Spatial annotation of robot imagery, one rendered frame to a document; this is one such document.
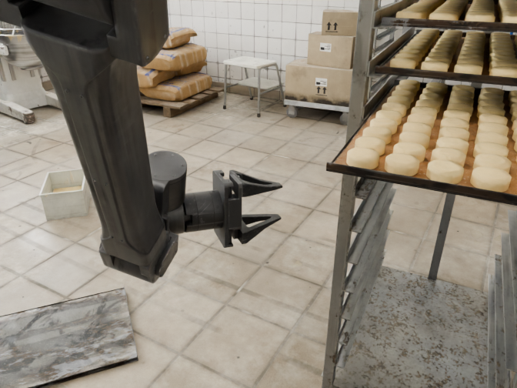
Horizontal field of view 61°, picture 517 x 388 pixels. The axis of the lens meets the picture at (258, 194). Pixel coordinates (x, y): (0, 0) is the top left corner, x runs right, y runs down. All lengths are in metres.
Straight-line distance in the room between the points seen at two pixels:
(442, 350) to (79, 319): 1.31
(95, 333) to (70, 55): 1.56
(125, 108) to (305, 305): 1.57
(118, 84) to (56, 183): 2.53
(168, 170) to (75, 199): 2.02
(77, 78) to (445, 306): 1.57
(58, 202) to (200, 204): 2.00
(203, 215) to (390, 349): 1.04
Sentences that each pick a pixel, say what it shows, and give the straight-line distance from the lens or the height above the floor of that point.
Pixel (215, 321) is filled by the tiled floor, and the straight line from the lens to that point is 1.80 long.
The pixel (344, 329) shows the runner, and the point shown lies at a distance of 1.32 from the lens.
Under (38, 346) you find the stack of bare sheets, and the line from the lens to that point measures 1.85.
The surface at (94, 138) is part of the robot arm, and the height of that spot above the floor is 1.11.
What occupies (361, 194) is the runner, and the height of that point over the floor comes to 0.77.
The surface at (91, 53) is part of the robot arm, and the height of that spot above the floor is 1.18.
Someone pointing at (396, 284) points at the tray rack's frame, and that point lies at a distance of 1.80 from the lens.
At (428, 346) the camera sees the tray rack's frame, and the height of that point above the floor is 0.15.
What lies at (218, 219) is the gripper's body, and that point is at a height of 0.91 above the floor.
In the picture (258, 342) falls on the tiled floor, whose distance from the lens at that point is 1.71.
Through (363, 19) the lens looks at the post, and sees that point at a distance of 0.91.
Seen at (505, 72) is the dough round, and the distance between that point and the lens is 0.95.
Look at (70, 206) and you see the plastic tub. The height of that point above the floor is 0.07.
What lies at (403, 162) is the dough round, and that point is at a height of 0.97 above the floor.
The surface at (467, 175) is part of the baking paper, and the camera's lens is 0.73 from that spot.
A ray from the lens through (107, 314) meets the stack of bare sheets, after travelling 1.89.
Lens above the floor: 1.24
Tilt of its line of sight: 28 degrees down
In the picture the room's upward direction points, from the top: straight up
